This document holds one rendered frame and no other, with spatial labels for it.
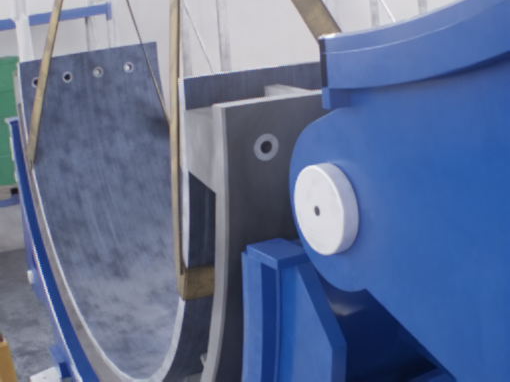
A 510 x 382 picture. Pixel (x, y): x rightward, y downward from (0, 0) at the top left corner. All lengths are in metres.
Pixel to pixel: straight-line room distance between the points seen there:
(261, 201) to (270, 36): 8.71
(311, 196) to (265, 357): 0.39
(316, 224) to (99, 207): 2.25
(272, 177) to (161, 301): 1.68
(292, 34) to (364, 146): 9.20
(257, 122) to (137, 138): 2.17
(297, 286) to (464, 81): 0.56
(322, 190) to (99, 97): 2.46
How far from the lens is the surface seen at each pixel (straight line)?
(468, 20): 0.82
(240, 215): 1.40
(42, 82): 3.24
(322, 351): 1.29
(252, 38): 9.95
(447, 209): 0.95
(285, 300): 1.36
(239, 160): 1.36
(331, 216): 1.11
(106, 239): 3.25
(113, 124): 3.50
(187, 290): 1.66
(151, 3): 9.40
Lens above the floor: 2.53
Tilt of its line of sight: 14 degrees down
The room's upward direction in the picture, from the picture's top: 5 degrees counter-clockwise
